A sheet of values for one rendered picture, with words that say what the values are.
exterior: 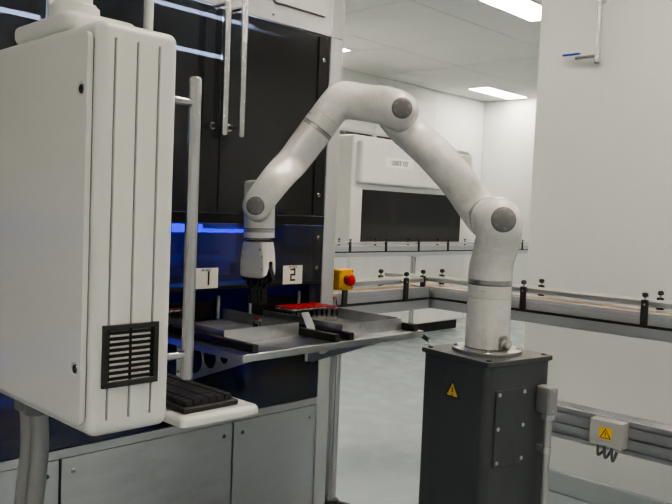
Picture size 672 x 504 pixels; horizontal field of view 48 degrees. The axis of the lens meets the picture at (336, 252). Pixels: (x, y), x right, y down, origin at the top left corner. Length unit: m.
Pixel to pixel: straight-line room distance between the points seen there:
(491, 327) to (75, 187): 1.16
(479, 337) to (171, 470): 0.94
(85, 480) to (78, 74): 1.11
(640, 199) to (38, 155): 2.51
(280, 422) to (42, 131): 1.32
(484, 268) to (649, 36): 1.70
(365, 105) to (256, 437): 1.09
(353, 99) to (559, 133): 1.71
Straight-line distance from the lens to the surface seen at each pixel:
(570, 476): 3.68
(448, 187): 2.08
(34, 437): 1.78
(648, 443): 2.86
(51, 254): 1.53
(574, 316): 2.87
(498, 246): 2.04
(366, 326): 2.20
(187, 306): 1.54
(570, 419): 2.96
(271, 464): 2.53
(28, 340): 1.64
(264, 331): 2.05
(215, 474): 2.39
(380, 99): 2.01
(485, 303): 2.08
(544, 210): 3.61
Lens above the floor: 1.23
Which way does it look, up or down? 3 degrees down
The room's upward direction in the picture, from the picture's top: 2 degrees clockwise
